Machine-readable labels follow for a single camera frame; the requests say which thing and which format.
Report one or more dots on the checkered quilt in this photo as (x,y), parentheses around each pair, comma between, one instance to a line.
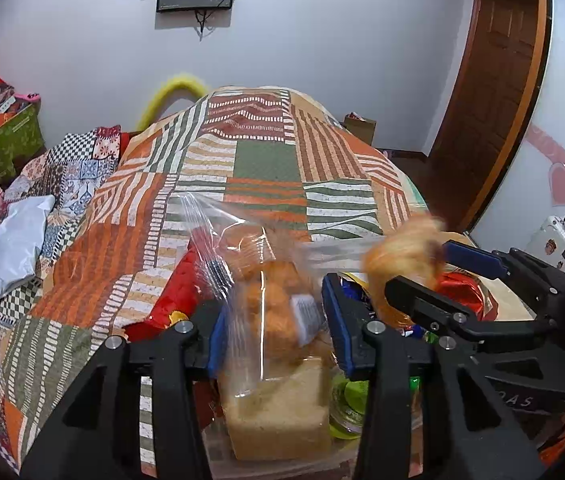
(72,175)

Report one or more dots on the brown cardboard box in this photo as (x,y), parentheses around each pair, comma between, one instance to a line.
(360,130)

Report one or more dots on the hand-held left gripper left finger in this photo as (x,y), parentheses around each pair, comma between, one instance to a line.
(217,340)

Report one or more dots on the blue snack packet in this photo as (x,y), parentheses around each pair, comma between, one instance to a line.
(355,292)

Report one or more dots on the patchwork blanket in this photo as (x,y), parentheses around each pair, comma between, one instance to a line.
(262,160)

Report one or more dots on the red snack packet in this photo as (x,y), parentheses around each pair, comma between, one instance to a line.
(172,290)

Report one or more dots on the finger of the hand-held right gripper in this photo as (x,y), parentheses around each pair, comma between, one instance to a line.
(472,257)
(412,297)

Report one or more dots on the yellow curved hoop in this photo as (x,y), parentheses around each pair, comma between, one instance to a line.
(172,87)

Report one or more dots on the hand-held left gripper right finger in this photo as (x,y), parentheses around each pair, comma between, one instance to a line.
(337,330)

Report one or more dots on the clear packet of yellow snacks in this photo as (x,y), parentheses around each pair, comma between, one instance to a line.
(402,250)

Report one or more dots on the pink small object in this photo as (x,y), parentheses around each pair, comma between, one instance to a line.
(25,97)

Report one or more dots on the clear zip bag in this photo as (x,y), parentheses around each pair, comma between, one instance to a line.
(202,240)

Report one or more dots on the green lidded jar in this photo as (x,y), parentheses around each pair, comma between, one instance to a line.
(350,400)

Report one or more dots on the golden puff snack packet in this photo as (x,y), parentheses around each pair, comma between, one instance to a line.
(267,310)

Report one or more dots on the white suitcase with stickers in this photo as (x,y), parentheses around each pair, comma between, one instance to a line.
(549,245)

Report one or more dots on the wooden door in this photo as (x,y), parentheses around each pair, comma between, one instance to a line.
(497,85)

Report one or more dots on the white plastic bag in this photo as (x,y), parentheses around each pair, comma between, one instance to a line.
(2,250)

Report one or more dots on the orange-red chip bag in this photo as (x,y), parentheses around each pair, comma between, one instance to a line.
(462,295)

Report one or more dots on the green cardboard box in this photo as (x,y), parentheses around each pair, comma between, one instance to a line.
(15,142)

